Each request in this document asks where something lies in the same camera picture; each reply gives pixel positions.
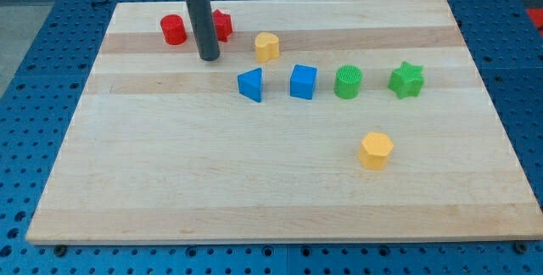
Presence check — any yellow heart block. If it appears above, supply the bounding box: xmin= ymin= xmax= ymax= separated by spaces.
xmin=255 ymin=32 xmax=280 ymax=63

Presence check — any green star block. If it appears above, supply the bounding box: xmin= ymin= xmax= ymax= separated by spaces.
xmin=388 ymin=61 xmax=425 ymax=99

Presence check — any blue cube block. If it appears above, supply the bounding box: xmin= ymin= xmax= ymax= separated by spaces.
xmin=289 ymin=65 xmax=317 ymax=100

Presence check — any red cylinder block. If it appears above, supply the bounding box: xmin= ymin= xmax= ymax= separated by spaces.
xmin=160 ymin=14 xmax=187 ymax=45

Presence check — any blue triangle block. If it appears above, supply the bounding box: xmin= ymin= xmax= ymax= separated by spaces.
xmin=237 ymin=68 xmax=263 ymax=103

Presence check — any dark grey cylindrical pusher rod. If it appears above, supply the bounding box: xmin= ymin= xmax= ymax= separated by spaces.
xmin=185 ymin=0 xmax=221 ymax=61

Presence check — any yellow hexagon block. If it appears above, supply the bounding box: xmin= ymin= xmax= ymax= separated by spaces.
xmin=358 ymin=132 xmax=394 ymax=171

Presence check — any green cylinder block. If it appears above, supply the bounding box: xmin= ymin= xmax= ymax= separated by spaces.
xmin=333 ymin=65 xmax=362 ymax=99

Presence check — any red star block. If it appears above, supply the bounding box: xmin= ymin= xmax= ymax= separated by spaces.
xmin=212 ymin=9 xmax=233 ymax=42

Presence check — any light wooden board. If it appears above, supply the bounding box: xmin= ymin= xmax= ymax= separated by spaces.
xmin=26 ymin=0 xmax=542 ymax=245

